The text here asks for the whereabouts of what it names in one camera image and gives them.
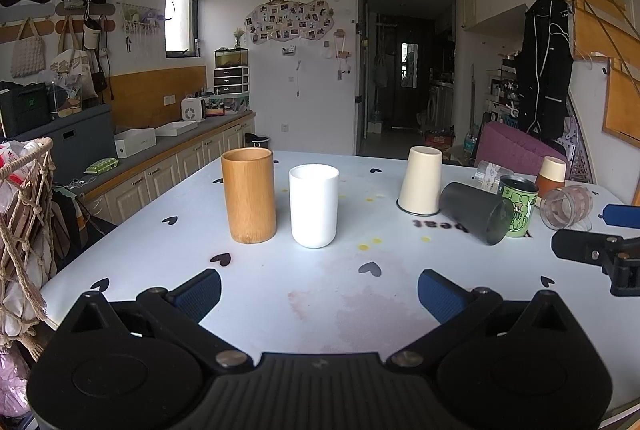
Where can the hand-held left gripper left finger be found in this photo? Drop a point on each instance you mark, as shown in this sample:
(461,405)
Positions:
(201,292)

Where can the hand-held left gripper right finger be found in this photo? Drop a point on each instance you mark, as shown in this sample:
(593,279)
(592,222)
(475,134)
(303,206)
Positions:
(441,297)

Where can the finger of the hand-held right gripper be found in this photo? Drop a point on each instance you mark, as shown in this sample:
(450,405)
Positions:
(590,246)
(620,215)

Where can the clear pink ribbed cup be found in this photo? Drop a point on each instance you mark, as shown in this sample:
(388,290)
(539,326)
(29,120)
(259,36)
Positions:
(565,207)

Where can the green printed cup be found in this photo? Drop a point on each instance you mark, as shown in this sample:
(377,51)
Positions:
(522,215)

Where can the orange and cream cup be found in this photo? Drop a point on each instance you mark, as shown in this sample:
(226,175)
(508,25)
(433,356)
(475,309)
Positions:
(551,175)

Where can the dark grey cup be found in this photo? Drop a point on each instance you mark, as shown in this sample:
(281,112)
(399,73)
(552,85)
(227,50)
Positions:
(472,212)

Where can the bamboo wooden cup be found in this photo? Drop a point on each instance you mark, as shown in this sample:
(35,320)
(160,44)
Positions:
(248,195)

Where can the cream plastic cup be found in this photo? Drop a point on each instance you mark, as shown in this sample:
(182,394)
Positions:
(421,182)

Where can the clear glass cup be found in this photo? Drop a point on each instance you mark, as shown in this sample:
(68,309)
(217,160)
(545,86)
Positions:
(490,172)

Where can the white ceramic cup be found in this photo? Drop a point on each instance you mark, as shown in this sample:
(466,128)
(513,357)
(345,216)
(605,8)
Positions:
(314,206)

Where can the purple chair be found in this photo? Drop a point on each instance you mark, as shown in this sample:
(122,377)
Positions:
(510,148)

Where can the cream cabinet with counter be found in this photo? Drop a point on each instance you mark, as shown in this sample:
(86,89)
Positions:
(165,170)

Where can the red box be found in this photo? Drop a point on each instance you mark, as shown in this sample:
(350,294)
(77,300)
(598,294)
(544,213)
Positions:
(440,140)

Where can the green tissue pack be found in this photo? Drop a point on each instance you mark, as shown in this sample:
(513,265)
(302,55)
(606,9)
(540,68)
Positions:
(102,166)

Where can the black trash bin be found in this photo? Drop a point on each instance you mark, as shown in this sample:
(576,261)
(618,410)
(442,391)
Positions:
(257,142)

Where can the white box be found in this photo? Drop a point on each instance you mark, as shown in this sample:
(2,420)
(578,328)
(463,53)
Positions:
(134,144)

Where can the black jacket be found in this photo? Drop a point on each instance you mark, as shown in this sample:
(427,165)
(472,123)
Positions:
(542,70)

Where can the white tray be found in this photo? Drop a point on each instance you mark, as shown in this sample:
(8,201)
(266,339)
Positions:
(176,129)

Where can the small white appliance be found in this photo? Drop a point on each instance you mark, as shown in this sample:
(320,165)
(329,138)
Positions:
(192,109)

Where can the washing machine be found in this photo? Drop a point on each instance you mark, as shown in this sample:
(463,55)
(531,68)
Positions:
(441,108)

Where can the grey storage box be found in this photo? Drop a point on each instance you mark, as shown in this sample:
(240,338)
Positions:
(82,143)

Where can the staircase with railing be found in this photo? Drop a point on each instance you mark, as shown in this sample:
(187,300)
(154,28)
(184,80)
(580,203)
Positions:
(590,10)

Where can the pink plastic bag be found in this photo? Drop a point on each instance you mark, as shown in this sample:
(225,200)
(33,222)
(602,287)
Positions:
(11,380)

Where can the small drawer organizer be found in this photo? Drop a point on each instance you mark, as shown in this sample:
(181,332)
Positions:
(230,81)

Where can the glass fish tank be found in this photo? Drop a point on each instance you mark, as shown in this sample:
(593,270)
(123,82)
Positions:
(231,57)

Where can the printed tote bag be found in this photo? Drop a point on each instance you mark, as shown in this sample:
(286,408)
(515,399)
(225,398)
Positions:
(72,70)

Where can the black case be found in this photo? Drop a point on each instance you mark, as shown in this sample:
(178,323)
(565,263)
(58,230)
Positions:
(22,108)

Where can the window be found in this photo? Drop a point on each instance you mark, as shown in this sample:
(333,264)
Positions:
(180,25)

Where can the cloud-shaped photo board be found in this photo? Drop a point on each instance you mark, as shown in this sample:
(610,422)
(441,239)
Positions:
(287,21)

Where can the cream knitted bag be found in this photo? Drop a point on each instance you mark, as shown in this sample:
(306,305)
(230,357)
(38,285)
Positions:
(26,58)

